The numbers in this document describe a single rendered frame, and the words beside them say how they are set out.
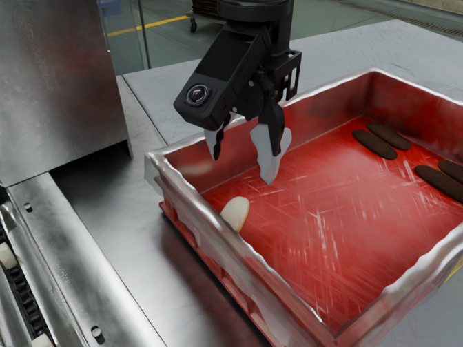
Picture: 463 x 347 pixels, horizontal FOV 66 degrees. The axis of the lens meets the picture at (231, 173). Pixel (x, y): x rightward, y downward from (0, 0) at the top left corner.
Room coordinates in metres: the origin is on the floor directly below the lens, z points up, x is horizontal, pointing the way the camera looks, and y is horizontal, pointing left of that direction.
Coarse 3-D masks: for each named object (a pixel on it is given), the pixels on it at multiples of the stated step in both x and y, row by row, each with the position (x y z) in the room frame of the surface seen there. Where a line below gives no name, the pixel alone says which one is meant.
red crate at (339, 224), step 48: (336, 144) 0.53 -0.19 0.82; (240, 192) 0.40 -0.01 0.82; (288, 192) 0.40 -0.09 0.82; (336, 192) 0.40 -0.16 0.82; (384, 192) 0.40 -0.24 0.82; (432, 192) 0.40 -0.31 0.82; (192, 240) 0.30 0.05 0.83; (288, 240) 0.30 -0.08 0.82; (336, 240) 0.30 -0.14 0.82; (384, 240) 0.30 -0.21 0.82; (432, 240) 0.30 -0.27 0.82; (336, 288) 0.23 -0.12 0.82
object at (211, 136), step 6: (228, 114) 0.37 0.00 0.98; (234, 114) 0.42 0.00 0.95; (228, 120) 0.37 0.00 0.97; (222, 126) 0.36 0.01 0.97; (204, 132) 0.38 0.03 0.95; (210, 132) 0.37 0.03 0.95; (216, 132) 0.37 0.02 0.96; (222, 132) 0.38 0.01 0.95; (210, 138) 0.37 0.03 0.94; (216, 138) 0.37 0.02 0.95; (222, 138) 0.38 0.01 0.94; (210, 144) 0.37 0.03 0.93; (216, 144) 0.37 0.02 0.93; (210, 150) 0.37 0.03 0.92; (216, 150) 0.37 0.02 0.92; (216, 156) 0.38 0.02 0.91
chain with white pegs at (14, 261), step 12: (0, 228) 0.31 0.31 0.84; (0, 240) 0.29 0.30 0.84; (0, 252) 0.25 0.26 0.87; (12, 252) 0.27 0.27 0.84; (12, 264) 0.25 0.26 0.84; (12, 276) 0.24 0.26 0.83; (24, 276) 0.24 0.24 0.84; (24, 300) 0.21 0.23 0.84; (24, 312) 0.19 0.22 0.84; (36, 336) 0.17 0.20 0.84; (48, 336) 0.17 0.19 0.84
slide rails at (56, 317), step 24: (0, 192) 0.37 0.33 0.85; (0, 216) 0.32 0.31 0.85; (24, 240) 0.28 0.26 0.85; (0, 264) 0.25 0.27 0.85; (24, 264) 0.25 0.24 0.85; (0, 288) 0.22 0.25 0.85; (48, 288) 0.22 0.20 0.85; (0, 312) 0.19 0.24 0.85; (48, 312) 0.19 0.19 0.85; (24, 336) 0.16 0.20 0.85; (72, 336) 0.16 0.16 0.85
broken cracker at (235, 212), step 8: (232, 200) 0.37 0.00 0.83; (240, 200) 0.37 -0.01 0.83; (248, 200) 0.38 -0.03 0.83; (224, 208) 0.36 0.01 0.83; (232, 208) 0.35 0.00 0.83; (240, 208) 0.35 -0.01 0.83; (248, 208) 0.36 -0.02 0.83; (224, 216) 0.34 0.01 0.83; (232, 216) 0.34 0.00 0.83; (240, 216) 0.34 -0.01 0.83; (232, 224) 0.32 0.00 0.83; (240, 224) 0.33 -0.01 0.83
